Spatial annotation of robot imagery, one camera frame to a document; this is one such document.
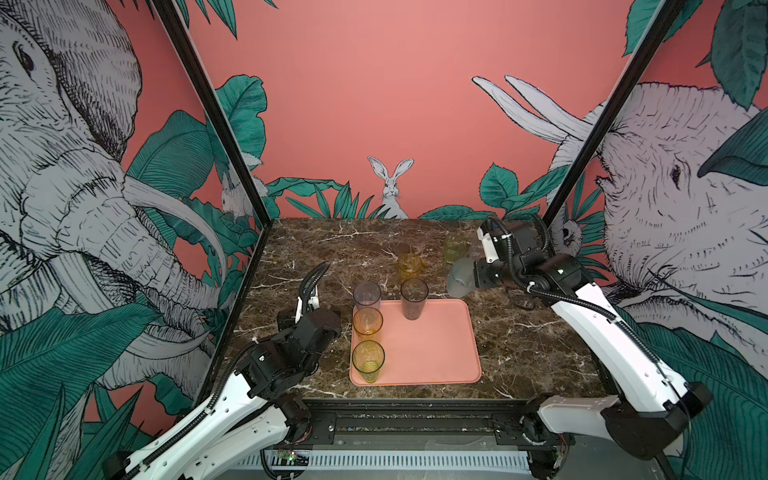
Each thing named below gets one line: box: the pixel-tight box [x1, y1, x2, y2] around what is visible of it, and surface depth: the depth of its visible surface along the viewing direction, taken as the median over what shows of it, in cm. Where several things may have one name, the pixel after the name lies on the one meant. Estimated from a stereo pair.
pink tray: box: [350, 299, 482, 387], surface depth 90 cm
